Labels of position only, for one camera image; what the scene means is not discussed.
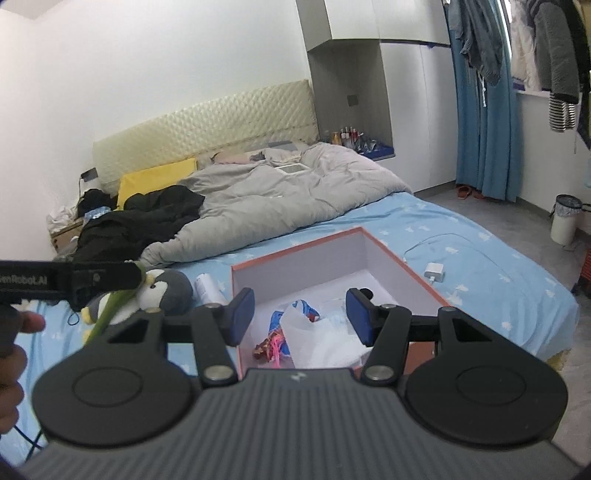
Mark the blue Vinda tissue pack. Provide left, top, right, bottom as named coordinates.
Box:
left=269, top=300, right=321, bottom=356

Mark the green massage stick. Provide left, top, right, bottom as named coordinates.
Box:
left=80, top=261, right=147, bottom=345

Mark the red foil snack packet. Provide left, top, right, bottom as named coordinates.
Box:
left=252, top=335, right=283, bottom=365

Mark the person's left hand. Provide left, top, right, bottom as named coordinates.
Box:
left=1, top=306, right=46, bottom=434

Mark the white spray can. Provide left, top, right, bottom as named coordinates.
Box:
left=194, top=273, right=228, bottom=305

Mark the pink open cardboard box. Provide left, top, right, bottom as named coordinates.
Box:
left=231, top=228, right=446, bottom=374

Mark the black clothing pile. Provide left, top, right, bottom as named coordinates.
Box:
left=73, top=185, right=205, bottom=262

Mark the grey penguin plush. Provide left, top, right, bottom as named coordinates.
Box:
left=81, top=268, right=195, bottom=333

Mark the white phone charger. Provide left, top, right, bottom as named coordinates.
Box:
left=424, top=262, right=445, bottom=283

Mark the light blue star bedsheet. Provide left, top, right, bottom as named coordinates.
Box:
left=0, top=191, right=581, bottom=467

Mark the grey duvet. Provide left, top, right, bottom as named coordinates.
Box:
left=139, top=143, right=411, bottom=267

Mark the yellow pillow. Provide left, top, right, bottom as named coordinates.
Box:
left=117, top=157, right=197, bottom=210

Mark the cream padded headboard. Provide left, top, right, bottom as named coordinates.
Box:
left=92, top=80, right=318, bottom=195

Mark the blue curtain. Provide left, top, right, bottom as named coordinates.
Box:
left=446, top=1, right=523, bottom=202

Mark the white waste bin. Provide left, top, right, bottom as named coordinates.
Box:
left=550, top=194, right=583, bottom=246

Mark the white wardrobe cabinet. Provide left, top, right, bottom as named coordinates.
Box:
left=297, top=1, right=459, bottom=191

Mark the denim jacket hanging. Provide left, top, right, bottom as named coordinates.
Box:
left=448, top=0, right=504, bottom=85

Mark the grey striped sweater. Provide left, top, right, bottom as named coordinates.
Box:
left=527, top=1, right=590, bottom=145

